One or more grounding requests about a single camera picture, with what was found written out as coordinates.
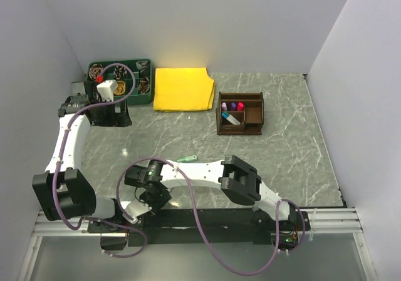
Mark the pink highlighter marker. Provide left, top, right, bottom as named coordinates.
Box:
left=236, top=102, right=245, bottom=111

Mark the brown dotted rolled tie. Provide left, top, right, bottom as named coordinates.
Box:
left=137, top=78, right=151, bottom=95

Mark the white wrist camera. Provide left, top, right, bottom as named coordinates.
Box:
left=96, top=79, right=118, bottom=102
left=122, top=200, right=152, bottom=225

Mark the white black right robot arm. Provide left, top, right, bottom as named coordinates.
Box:
left=124, top=155, right=297, bottom=232

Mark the black patterned rolled tie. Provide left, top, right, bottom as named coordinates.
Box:
left=113, top=64, right=128, bottom=80

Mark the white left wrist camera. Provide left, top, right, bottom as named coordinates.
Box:
left=96, top=79, right=118, bottom=102

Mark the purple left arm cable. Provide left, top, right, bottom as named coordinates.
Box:
left=53, top=63, right=148, bottom=259

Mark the yellow folded cloth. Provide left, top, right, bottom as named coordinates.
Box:
left=153, top=68, right=216, bottom=111

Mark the yellow brown rolled tie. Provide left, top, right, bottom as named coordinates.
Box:
left=113, top=80, right=126, bottom=96

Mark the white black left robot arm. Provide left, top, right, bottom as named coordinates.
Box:
left=32, top=79, right=132, bottom=232

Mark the aluminium frame rail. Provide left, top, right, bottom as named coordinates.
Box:
left=303, top=208, right=363, bottom=234

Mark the green compartment tray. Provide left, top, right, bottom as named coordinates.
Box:
left=86, top=59, right=154, bottom=106

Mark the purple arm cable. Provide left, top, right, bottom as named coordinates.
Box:
left=53, top=63, right=148, bottom=259
left=116, top=157, right=306, bottom=276

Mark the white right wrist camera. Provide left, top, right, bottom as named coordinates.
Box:
left=122, top=200, right=152, bottom=225

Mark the blue capped marker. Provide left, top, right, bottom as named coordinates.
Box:
left=222, top=111, right=241, bottom=125

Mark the pink brown rolled tie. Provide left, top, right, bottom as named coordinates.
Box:
left=88, top=63, right=103, bottom=81

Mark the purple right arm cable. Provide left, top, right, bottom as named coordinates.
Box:
left=116, top=157, right=306, bottom=276

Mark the brown wooden desk organizer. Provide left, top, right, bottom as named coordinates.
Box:
left=216, top=92, right=264, bottom=136

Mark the grey rolled tie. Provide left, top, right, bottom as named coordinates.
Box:
left=135, top=59, right=151, bottom=78

